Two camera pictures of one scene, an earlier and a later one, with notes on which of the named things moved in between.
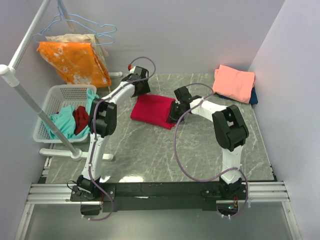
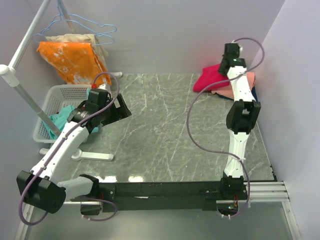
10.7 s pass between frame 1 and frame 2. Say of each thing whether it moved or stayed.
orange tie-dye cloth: stayed
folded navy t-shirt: stayed
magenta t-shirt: moved
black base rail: stayed
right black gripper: moved
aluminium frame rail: stayed
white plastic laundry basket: stayed
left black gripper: moved
